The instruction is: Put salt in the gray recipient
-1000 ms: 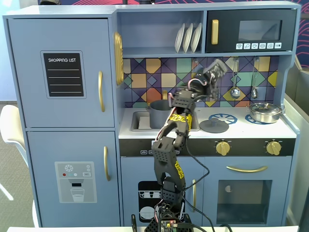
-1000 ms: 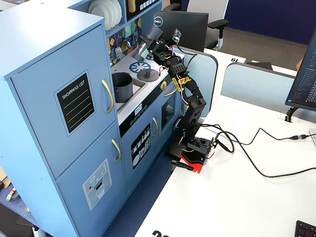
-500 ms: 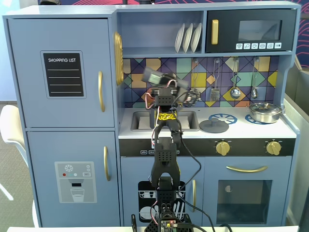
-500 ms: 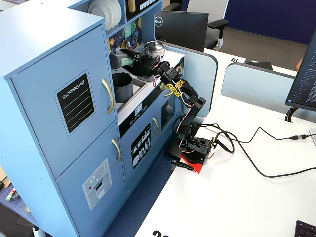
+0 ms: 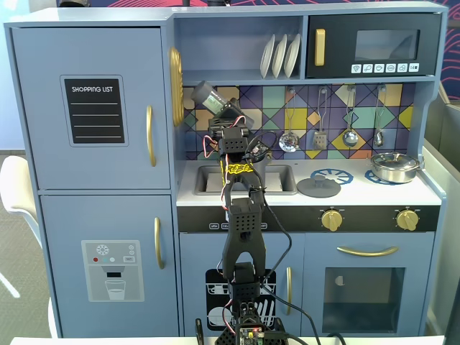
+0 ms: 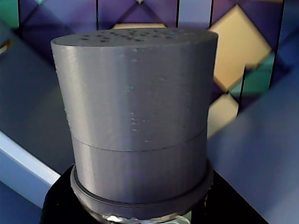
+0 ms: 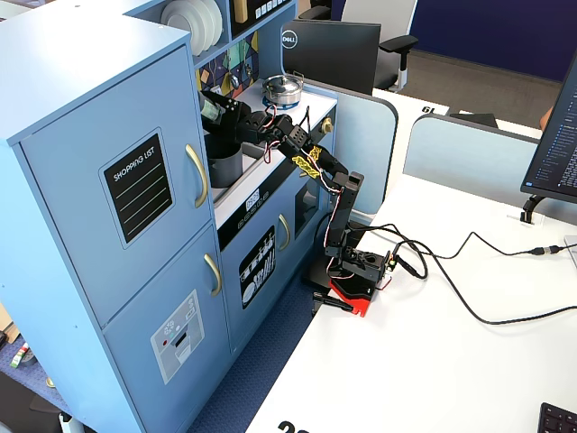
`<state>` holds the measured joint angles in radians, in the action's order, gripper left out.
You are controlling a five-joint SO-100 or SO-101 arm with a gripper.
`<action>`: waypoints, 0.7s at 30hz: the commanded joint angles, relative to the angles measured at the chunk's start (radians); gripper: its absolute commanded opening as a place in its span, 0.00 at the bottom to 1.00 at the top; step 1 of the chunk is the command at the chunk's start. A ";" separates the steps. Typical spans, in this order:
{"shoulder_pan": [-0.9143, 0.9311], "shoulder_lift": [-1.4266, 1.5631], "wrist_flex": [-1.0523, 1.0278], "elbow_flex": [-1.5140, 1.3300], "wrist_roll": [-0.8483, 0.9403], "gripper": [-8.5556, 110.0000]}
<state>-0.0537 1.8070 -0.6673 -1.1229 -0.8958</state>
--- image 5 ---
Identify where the desk divider panel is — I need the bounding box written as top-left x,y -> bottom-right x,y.
423,96 -> 460,339

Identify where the colourful tiled backsplash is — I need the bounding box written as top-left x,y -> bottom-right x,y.
183,83 -> 416,162

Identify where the black power cable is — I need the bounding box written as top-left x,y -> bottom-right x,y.
280,332 -> 346,345

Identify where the gold fridge door handle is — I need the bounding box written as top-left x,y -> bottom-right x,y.
145,104 -> 158,167

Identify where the blue oven door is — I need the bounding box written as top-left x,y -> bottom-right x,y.
304,232 -> 436,337

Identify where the gold dishwasher door handle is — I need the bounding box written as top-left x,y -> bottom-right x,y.
285,266 -> 293,316

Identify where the gold oven handle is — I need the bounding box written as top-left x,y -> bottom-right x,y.
336,245 -> 399,258

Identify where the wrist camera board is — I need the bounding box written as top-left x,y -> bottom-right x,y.
247,138 -> 270,159

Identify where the blue fridge door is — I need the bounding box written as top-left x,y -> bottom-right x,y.
10,27 -> 172,190

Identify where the metal ladle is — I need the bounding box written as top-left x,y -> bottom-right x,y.
341,85 -> 359,148

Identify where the gold ribbed toy phone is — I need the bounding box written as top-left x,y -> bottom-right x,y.
168,46 -> 185,127

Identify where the blue freezer door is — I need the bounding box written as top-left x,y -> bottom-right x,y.
39,194 -> 180,338

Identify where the steel pot with lid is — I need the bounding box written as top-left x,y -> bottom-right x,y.
369,151 -> 426,184

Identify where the black shopping list board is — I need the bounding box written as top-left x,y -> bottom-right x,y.
60,74 -> 129,147

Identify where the robot arm base mount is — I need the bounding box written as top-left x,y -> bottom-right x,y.
215,300 -> 288,345

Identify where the gold microwave handle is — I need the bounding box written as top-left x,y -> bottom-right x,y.
314,28 -> 327,68

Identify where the gold freezer door handle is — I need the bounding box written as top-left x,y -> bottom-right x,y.
153,216 -> 165,270

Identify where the gray pot lid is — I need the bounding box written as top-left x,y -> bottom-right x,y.
296,175 -> 342,198

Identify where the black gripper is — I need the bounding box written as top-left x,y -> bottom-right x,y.
208,96 -> 252,139

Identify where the gray toy sink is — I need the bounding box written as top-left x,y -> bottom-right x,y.
193,164 -> 298,197

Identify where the black stove control panel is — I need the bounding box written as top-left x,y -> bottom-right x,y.
177,205 -> 441,234

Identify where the metal slotted spatula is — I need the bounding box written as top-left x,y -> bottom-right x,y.
311,86 -> 328,151

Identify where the metal skimmer utensil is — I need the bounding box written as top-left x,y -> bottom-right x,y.
279,87 -> 301,152

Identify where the blue wooden toy kitchen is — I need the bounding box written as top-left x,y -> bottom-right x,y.
3,1 -> 450,339

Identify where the white chair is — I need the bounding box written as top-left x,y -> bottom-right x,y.
0,155 -> 41,252

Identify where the robot controller board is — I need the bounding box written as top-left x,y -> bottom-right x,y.
236,325 -> 267,342

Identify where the black microwave door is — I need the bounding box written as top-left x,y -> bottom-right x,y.
308,13 -> 442,78

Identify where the gold stove knob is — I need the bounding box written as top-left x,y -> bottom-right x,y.
395,209 -> 420,231
321,209 -> 344,231

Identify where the metal spoon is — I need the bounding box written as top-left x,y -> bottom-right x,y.
372,84 -> 387,147

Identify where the blue dishwasher door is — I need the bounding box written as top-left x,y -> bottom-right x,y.
178,232 -> 305,337

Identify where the white toy plate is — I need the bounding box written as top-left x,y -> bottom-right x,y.
283,33 -> 301,78
272,34 -> 288,79
259,34 -> 276,79

